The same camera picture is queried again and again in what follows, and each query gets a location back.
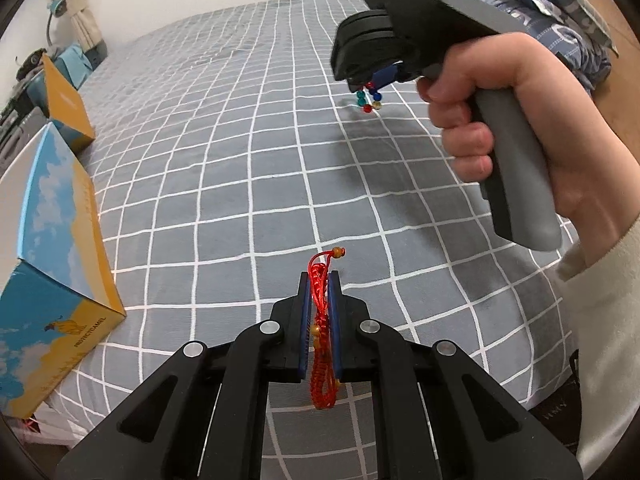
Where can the grey hard suitcase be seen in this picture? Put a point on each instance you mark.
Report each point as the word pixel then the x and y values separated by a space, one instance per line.
pixel 17 135

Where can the blue patterned blanket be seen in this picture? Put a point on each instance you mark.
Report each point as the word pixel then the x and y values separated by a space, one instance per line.
pixel 555 15

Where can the beige curtain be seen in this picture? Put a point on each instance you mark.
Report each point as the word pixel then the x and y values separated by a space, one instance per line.
pixel 75 0

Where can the teal hard suitcase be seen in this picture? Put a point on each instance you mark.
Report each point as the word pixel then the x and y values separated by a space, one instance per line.
pixel 82 67

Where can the teal desk lamp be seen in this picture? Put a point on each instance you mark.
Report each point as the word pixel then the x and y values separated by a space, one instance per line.
pixel 57 7

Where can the bed with grey checked sheet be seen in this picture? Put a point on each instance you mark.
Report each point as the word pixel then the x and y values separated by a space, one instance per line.
pixel 240 160

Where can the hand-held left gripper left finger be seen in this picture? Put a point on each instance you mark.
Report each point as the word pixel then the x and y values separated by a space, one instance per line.
pixel 302 320

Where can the person's right hand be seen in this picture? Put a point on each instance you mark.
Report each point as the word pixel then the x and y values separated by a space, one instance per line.
pixel 560 120

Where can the blue and yellow cardboard box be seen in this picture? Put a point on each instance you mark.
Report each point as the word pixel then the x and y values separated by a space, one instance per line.
pixel 55 240

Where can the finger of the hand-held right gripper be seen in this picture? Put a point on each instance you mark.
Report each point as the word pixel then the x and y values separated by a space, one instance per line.
pixel 386 77

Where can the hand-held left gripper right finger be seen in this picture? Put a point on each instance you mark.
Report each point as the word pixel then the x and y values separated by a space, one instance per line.
pixel 336 320

